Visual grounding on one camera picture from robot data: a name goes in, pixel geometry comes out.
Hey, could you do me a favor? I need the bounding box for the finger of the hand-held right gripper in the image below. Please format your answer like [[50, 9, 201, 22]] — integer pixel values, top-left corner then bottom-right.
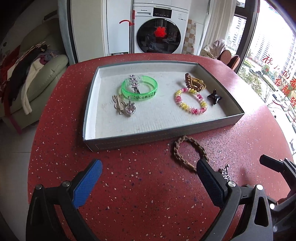
[[259, 154, 287, 173]]

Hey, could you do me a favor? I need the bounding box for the white cabinet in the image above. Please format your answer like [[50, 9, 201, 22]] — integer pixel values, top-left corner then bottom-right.
[[70, 0, 134, 62]]

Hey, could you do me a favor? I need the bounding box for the checkered cloth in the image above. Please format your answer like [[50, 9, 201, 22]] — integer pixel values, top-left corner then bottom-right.
[[181, 19, 197, 55]]

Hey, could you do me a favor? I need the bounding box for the dark cloth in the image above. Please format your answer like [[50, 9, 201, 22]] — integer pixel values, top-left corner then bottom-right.
[[9, 48, 47, 102]]

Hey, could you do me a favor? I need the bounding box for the white washing machine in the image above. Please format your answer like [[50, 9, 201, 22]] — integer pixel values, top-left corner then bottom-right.
[[132, 2, 192, 55]]

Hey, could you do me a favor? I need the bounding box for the gold cord hair tie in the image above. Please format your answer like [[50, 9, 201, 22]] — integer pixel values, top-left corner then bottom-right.
[[192, 77, 207, 91]]

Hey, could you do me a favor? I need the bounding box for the silver heart hair clip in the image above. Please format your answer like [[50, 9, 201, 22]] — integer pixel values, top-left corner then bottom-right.
[[218, 163, 232, 182], [125, 97, 136, 117]]

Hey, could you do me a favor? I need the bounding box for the beige bow hair clip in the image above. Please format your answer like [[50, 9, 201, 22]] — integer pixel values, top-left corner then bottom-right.
[[112, 94, 125, 115]]

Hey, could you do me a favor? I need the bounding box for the white cloth bundle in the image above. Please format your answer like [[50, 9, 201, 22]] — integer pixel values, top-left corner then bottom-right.
[[200, 39, 228, 58]]

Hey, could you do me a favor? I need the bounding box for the white garment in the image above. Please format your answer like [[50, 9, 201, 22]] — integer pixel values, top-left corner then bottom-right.
[[22, 59, 45, 115]]

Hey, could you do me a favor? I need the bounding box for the brown spiral hair tie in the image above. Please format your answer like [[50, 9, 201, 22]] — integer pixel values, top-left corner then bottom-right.
[[184, 73, 206, 90]]

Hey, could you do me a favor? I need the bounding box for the green translucent bracelet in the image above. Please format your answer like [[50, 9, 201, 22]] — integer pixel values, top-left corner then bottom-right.
[[121, 75, 159, 100]]

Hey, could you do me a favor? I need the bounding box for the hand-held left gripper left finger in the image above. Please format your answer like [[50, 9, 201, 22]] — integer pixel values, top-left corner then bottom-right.
[[26, 159, 103, 241]]

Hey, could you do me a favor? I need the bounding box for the pole with red hook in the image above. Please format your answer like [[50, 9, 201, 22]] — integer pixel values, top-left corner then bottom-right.
[[119, 9, 136, 54]]

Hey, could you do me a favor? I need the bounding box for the white curtain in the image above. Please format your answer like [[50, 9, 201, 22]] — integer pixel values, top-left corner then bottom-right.
[[203, 0, 237, 49]]

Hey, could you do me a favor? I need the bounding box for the grey jewelry tray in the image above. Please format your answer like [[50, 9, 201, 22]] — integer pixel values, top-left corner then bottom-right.
[[83, 61, 245, 152]]

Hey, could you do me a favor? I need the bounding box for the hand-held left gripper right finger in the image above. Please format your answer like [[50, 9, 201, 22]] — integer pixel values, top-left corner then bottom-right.
[[196, 159, 274, 241]]

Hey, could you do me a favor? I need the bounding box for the brown braided hair tie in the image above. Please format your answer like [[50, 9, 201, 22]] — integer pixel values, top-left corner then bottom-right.
[[173, 136, 209, 173]]

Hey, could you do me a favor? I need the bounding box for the red window decal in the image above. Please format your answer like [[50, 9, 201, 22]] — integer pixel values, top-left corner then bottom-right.
[[262, 54, 296, 110]]

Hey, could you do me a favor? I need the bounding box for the pink yellow spiral hair tie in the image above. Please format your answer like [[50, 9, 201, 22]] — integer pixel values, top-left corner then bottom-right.
[[174, 88, 208, 115]]

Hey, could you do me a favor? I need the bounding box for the red patterned blanket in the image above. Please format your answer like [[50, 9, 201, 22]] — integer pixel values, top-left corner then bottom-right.
[[0, 45, 22, 105]]

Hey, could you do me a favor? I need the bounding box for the beige sofa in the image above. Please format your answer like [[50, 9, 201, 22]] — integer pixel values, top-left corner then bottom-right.
[[0, 17, 70, 121]]

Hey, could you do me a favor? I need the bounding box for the brown chair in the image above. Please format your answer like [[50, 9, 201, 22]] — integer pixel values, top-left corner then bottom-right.
[[229, 55, 241, 71], [220, 50, 232, 64]]

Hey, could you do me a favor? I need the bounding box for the small silver star hair clip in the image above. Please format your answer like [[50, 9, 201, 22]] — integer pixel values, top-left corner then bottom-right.
[[128, 74, 140, 93]]

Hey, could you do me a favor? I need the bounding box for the black claw hair clip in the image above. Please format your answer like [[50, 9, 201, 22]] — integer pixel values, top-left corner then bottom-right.
[[207, 89, 223, 106]]

